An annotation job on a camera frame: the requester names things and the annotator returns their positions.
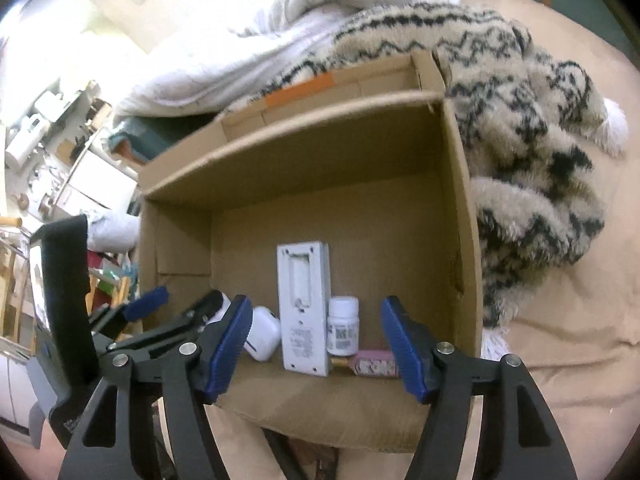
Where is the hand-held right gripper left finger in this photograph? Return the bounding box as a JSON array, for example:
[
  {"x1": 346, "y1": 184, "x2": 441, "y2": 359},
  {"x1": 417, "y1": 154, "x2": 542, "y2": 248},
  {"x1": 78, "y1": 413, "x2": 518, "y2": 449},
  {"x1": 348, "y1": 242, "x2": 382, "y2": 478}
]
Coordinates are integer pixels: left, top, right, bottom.
[{"x1": 57, "y1": 294, "x2": 254, "y2": 480}]

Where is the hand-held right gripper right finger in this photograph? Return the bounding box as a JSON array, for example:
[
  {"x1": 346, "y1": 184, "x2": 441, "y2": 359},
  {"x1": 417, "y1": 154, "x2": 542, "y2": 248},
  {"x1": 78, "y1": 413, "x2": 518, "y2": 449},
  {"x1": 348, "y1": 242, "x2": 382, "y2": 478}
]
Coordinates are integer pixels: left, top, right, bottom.
[{"x1": 381, "y1": 296, "x2": 578, "y2": 480}]

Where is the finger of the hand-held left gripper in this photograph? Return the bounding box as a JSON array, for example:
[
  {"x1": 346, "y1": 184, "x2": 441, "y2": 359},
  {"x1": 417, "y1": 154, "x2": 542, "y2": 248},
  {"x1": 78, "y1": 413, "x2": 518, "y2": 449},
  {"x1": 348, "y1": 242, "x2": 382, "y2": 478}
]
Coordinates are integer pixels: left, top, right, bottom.
[
  {"x1": 89, "y1": 286, "x2": 170, "y2": 341},
  {"x1": 105, "y1": 290, "x2": 226, "y2": 361}
]

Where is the small pink patterned box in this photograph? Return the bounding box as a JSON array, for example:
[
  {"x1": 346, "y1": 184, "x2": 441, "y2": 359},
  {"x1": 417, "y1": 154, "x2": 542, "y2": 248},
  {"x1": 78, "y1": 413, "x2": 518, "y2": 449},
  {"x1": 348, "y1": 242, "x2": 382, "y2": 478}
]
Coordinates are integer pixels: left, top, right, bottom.
[{"x1": 351, "y1": 350, "x2": 401, "y2": 378}]

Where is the white earbuds case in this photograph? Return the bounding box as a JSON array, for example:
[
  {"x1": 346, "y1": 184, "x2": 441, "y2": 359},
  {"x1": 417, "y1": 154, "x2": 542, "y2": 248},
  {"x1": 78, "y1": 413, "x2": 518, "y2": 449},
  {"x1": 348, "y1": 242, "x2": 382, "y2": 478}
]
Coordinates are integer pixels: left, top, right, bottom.
[{"x1": 241, "y1": 306, "x2": 282, "y2": 362}]

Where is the small white pill bottle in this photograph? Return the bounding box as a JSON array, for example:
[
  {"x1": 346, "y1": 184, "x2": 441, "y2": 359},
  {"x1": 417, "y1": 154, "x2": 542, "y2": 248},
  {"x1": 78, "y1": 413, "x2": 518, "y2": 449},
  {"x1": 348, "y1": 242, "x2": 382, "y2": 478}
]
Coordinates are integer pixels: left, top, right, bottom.
[{"x1": 326, "y1": 296, "x2": 360, "y2": 357}]

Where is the white remote control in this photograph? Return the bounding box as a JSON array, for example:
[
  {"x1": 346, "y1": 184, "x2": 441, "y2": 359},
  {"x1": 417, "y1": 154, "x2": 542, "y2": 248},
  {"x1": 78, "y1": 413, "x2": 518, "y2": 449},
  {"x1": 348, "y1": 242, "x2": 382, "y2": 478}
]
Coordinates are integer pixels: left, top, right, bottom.
[{"x1": 276, "y1": 241, "x2": 333, "y2": 377}]

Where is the cardboard box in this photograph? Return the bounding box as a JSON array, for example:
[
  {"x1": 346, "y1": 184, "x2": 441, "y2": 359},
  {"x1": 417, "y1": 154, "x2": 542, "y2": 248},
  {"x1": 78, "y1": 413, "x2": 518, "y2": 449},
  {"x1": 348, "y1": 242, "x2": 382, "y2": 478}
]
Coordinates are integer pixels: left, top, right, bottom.
[{"x1": 136, "y1": 50, "x2": 485, "y2": 456}]

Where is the grey white laundry bag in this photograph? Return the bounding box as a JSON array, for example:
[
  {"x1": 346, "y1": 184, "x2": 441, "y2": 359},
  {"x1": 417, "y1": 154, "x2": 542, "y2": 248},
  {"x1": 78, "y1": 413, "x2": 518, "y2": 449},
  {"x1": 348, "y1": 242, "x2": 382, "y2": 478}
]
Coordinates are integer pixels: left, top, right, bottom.
[{"x1": 85, "y1": 210, "x2": 143, "y2": 253}]

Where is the white kitchen counter cabinet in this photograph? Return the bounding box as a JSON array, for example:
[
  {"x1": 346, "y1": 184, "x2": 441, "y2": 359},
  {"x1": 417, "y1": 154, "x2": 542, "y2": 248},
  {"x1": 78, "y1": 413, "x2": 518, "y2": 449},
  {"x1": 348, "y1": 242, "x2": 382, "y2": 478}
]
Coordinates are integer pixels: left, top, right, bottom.
[{"x1": 50, "y1": 145, "x2": 138, "y2": 211}]

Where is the white water heater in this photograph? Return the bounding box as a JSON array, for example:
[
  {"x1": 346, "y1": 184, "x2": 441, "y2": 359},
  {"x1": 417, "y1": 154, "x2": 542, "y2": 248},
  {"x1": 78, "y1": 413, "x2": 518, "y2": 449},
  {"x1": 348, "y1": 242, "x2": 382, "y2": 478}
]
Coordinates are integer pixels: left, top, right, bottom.
[{"x1": 5, "y1": 115, "x2": 51, "y2": 168}]

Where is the teal cushion with orange trim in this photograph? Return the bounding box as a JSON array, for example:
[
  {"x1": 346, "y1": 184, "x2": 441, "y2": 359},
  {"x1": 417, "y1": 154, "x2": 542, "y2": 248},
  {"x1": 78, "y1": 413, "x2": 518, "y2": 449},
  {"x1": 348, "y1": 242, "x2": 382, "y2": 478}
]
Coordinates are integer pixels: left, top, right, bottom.
[{"x1": 107, "y1": 112, "x2": 221, "y2": 166}]

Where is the black patterned fluffy blanket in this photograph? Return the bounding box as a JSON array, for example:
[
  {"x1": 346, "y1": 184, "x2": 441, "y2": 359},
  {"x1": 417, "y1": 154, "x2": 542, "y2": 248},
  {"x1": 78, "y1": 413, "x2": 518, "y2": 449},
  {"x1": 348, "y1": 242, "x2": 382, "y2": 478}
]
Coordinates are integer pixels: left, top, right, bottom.
[{"x1": 235, "y1": 2, "x2": 628, "y2": 351}]

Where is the white duvet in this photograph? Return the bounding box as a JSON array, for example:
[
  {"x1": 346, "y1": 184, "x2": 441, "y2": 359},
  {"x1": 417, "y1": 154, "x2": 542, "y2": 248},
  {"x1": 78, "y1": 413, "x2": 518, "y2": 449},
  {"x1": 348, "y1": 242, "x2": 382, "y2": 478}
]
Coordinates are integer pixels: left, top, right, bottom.
[{"x1": 115, "y1": 0, "x2": 463, "y2": 116}]

